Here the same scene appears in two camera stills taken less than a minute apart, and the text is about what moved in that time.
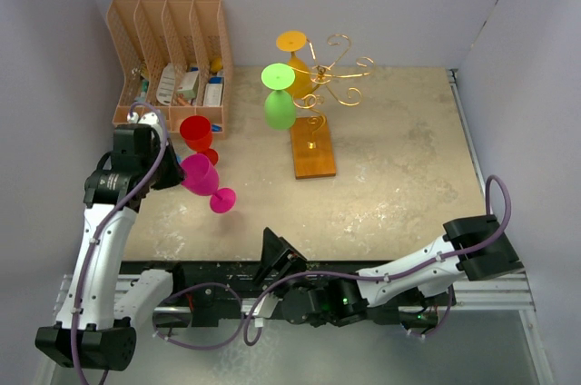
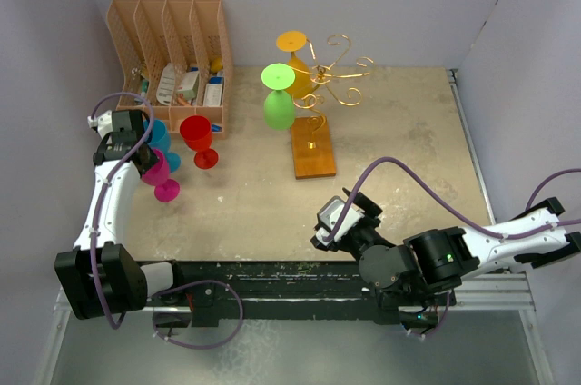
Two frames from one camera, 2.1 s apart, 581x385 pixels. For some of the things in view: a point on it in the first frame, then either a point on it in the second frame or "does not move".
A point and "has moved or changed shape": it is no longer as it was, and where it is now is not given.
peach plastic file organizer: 175,54 does not move
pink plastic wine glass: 202,179 has moved or changed shape
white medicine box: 188,84 does not move
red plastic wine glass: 197,133 does not move
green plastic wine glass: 280,106 does not move
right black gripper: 277,254 -> 370,209
